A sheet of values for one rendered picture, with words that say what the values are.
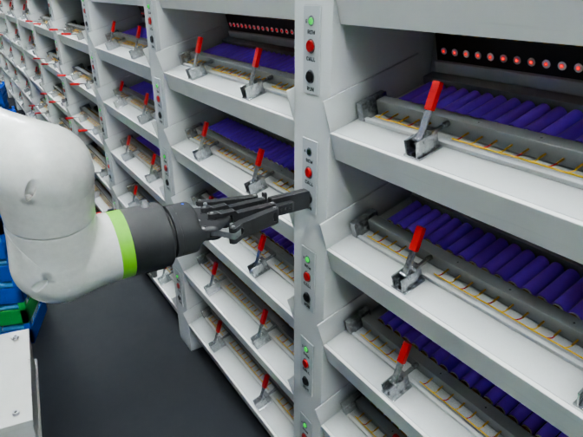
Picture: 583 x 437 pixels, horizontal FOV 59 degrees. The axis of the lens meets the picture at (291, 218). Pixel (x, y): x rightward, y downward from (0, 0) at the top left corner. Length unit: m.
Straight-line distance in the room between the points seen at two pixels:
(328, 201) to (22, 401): 0.68
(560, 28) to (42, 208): 0.53
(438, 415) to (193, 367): 1.00
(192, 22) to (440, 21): 0.88
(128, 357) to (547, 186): 1.43
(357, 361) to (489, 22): 0.57
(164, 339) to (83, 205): 1.22
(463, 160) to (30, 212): 0.48
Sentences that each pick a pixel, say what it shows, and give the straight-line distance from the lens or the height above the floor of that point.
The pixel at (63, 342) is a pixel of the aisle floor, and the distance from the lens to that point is 1.89.
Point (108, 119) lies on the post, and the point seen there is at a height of 0.61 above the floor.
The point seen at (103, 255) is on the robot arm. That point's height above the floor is 0.77.
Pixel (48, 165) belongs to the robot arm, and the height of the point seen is 0.91.
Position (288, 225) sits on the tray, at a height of 0.68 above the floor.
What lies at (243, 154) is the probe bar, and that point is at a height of 0.73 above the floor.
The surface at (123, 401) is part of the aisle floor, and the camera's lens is 1.61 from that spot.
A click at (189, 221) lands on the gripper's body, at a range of 0.71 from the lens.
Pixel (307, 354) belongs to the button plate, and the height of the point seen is 0.44.
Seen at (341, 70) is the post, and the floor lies 0.96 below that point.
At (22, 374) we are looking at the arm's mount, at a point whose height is 0.37.
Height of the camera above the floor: 1.07
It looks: 24 degrees down
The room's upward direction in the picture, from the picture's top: straight up
